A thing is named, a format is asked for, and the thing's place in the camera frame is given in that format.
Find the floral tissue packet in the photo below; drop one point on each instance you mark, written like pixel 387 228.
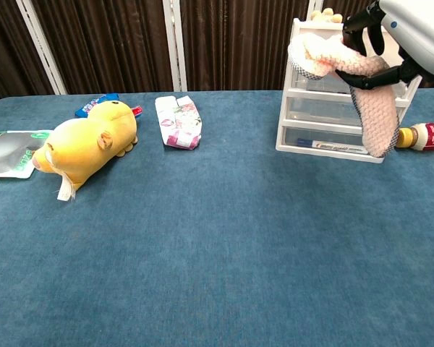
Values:
pixel 179 123

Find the white partition post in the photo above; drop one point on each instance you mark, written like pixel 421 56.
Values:
pixel 175 47
pixel 43 50
pixel 314 9

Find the silver green pouch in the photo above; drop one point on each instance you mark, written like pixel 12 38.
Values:
pixel 7 155

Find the dark brown curtain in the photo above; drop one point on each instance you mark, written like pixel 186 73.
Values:
pixel 105 43

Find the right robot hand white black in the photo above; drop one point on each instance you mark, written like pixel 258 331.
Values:
pixel 419 32

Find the small beige plush toy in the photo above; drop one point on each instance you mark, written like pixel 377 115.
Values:
pixel 325 16

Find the red snack wrapper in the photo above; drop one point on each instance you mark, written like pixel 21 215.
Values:
pixel 137 110

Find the bottle with yellow cap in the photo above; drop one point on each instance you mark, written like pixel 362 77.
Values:
pixel 428 136

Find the white plastic drawer organizer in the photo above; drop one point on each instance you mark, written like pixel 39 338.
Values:
pixel 318 108

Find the pink cloth with grey trim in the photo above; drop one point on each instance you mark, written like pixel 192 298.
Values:
pixel 378 115

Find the blue snack wrapper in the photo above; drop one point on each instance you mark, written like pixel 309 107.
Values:
pixel 94 103

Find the blue white marker pen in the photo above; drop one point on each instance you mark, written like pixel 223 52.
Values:
pixel 332 146

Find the yellow plush animal toy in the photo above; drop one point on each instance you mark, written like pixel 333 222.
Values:
pixel 90 141

